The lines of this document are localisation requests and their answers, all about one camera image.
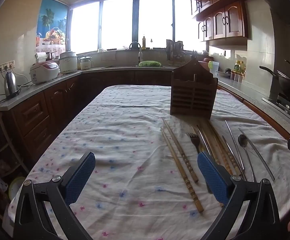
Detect steel electric kettle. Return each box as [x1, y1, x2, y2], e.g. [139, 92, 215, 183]
[4, 71, 20, 100]

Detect wooden cabinets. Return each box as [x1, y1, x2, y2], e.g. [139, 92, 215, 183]
[186, 0, 259, 43]
[2, 69, 175, 165]

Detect dish rack with utensils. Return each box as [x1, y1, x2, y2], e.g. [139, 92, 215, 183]
[165, 39, 186, 62]

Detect pink white rice cooker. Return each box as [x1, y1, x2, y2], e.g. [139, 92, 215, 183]
[30, 61, 60, 85]

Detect large kitchen window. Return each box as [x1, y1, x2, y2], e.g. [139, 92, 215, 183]
[68, 0, 208, 55]

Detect clear jug with green lid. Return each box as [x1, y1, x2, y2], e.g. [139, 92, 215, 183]
[208, 60, 220, 73]

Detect green plastic basket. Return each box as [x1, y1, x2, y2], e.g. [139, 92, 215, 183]
[138, 60, 162, 67]

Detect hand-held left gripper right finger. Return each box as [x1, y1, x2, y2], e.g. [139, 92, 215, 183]
[197, 151, 281, 240]

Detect plate on countertop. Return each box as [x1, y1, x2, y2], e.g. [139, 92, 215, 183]
[214, 70, 232, 78]

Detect spice jars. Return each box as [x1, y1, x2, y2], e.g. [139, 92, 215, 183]
[230, 71, 244, 83]

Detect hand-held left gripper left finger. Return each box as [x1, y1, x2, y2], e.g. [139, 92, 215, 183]
[13, 152, 96, 240]

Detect small white electric pot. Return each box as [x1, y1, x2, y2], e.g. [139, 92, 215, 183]
[78, 56, 94, 71]

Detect green white bowl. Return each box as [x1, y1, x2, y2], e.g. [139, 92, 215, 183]
[8, 176, 27, 201]

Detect grey kitchen countertop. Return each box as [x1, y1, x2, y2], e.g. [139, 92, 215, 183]
[0, 64, 290, 140]

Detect metal fork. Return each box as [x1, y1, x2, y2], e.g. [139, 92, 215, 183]
[186, 132, 204, 155]

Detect wooden lower cabinets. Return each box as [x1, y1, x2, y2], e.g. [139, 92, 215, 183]
[2, 69, 175, 165]

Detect wooden upper cabinets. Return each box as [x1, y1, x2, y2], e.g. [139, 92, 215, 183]
[186, 0, 259, 43]

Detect tall white electric cooker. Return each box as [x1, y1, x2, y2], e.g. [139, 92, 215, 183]
[59, 51, 79, 74]

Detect chrome kitchen faucet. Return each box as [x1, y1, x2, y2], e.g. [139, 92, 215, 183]
[129, 41, 143, 66]

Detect white wall socket strip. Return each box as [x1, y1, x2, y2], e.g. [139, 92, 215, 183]
[0, 60, 15, 72]

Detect tropical fruit wall poster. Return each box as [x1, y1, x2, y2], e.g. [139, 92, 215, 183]
[35, 0, 68, 53]

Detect metal spoon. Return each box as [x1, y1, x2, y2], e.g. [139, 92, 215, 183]
[238, 134, 258, 182]

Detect yellow cooking oil bottles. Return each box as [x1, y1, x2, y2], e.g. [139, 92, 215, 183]
[234, 60, 246, 76]

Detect white floral tablecloth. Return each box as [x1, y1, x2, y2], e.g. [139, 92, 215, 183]
[3, 84, 290, 240]

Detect wooden utensil holder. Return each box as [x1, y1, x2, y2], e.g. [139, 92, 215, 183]
[169, 59, 219, 119]

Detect black wok with lid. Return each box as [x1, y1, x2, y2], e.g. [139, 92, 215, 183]
[259, 59, 290, 100]

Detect metal chopsticks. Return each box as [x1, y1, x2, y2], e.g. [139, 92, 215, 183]
[238, 127, 276, 182]

